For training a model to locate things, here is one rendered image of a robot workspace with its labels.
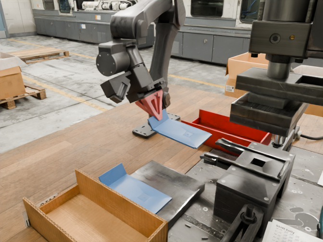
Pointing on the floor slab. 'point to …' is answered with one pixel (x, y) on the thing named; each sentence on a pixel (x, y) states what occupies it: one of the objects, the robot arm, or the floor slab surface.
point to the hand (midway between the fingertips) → (158, 117)
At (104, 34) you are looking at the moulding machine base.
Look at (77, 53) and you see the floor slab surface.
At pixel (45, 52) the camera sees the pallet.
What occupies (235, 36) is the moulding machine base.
